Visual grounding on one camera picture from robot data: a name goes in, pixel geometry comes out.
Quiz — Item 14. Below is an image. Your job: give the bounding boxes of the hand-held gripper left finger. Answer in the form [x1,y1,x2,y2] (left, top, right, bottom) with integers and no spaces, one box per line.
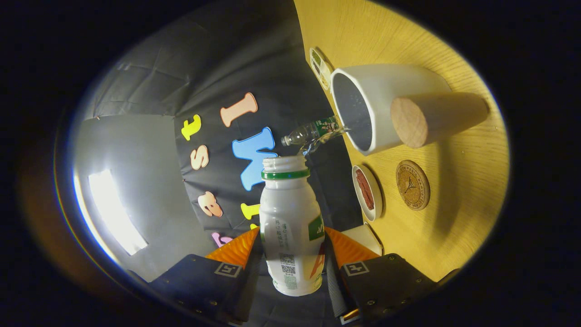
[150,226,273,325]

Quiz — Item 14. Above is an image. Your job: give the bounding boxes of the white round plate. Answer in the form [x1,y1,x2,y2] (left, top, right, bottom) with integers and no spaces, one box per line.
[352,164,384,222]

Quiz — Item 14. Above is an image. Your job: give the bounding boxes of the cream toaster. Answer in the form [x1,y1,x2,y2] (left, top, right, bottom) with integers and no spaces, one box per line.
[340,223,383,256]

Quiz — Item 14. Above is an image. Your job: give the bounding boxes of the wooden table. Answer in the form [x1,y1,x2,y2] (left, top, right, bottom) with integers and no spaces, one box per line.
[293,0,510,282]

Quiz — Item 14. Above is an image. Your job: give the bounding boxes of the black backdrop cloth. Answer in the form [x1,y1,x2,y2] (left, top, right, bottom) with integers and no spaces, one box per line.
[84,0,364,327]

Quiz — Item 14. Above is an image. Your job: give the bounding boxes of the white divided dish with beans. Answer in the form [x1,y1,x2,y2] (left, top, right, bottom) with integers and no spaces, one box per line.
[310,47,333,91]

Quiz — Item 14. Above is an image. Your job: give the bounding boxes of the red sausage slices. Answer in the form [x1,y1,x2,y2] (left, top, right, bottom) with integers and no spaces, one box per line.
[355,169,375,210]

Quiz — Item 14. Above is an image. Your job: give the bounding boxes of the round cork coaster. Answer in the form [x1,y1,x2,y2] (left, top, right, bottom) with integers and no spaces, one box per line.
[395,159,431,211]

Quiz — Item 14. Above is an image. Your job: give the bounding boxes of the clear plastic water bottle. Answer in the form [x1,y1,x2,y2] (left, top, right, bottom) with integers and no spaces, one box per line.
[281,115,341,147]

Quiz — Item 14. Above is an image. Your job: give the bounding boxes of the white cup with wooden handle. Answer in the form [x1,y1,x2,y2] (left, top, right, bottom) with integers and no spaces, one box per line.
[330,64,490,156]

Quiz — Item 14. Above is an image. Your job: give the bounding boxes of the ceiling light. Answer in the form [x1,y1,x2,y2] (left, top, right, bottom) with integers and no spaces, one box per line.
[88,169,148,256]

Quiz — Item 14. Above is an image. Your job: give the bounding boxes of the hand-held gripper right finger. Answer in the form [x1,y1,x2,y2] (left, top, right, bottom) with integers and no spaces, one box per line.
[323,226,438,324]

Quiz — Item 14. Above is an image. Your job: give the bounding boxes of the white juice bottle green collar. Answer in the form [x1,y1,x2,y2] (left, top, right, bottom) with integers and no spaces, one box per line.
[259,155,326,297]

